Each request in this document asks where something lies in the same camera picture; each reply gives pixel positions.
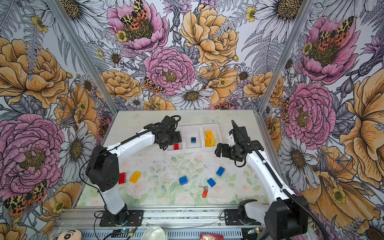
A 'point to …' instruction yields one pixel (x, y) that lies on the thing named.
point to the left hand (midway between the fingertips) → (174, 145)
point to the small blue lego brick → (193, 140)
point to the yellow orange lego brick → (207, 141)
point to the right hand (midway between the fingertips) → (223, 156)
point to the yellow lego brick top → (208, 134)
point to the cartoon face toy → (70, 234)
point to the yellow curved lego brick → (212, 142)
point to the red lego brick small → (176, 146)
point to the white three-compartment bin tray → (196, 139)
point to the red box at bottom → (205, 236)
